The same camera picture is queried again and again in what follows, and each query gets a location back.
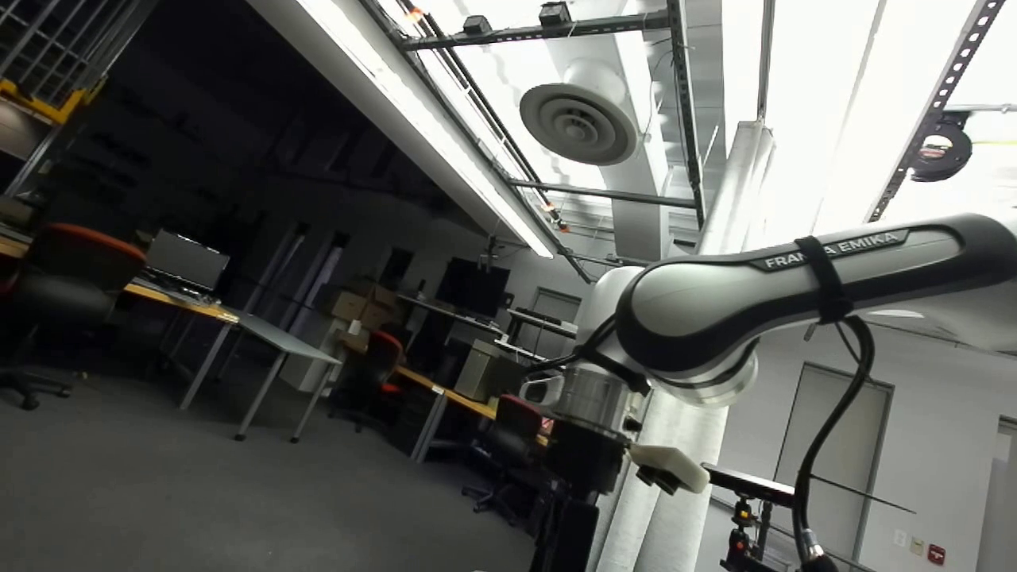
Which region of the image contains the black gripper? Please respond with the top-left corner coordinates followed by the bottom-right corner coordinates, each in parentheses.
top-left (529, 417), bottom-right (628, 572)

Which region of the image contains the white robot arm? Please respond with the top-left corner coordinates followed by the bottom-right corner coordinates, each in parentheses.
top-left (529, 217), bottom-right (1017, 572)

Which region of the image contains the orange and black office chair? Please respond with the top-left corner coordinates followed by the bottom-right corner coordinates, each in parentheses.
top-left (0, 221), bottom-right (146, 411)

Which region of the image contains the round ceiling air vent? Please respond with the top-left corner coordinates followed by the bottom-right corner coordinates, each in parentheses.
top-left (516, 83), bottom-right (635, 164)

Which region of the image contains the wooden top desk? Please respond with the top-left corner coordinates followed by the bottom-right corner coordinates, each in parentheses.
top-left (0, 234), bottom-right (241, 412)

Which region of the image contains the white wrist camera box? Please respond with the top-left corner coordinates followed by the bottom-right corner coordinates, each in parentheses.
top-left (628, 446), bottom-right (708, 493)

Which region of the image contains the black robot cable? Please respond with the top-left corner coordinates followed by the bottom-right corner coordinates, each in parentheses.
top-left (789, 232), bottom-right (878, 572)

